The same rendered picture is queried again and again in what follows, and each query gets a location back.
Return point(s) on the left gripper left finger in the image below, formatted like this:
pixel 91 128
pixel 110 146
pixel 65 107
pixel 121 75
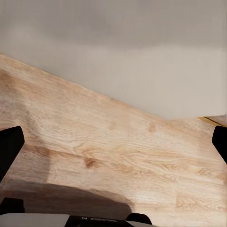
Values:
pixel 11 142

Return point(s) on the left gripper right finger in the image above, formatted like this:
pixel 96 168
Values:
pixel 219 140

